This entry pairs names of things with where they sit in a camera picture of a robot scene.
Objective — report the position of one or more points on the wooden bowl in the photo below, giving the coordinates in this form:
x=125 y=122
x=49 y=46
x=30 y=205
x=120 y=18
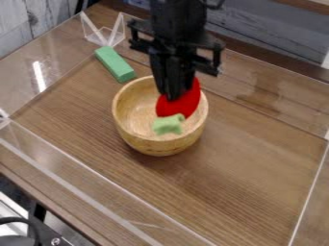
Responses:
x=155 y=135

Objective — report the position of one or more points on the black table frame bracket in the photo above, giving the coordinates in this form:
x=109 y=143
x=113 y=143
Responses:
x=50 y=235

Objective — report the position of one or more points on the green foam block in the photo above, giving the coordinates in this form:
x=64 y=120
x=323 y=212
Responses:
x=113 y=62

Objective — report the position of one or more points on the clear acrylic corner bracket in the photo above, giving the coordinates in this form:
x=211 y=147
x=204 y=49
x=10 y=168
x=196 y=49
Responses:
x=102 y=36

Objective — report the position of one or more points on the clear acrylic front wall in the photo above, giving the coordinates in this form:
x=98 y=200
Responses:
x=105 y=212

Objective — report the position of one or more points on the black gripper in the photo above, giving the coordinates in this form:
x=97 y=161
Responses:
x=199 y=51

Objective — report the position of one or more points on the red plush strawberry toy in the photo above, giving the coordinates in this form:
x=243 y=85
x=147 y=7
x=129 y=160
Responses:
x=172 y=112

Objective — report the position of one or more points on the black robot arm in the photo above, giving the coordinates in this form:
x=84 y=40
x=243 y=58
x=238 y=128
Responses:
x=175 y=19

